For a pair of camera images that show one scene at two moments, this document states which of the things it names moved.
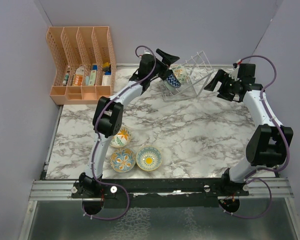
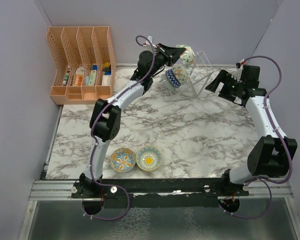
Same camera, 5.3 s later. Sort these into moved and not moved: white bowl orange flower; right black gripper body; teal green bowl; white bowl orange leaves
Moved: white bowl orange flower
Not moved: white bowl orange leaves; right black gripper body; teal green bowl
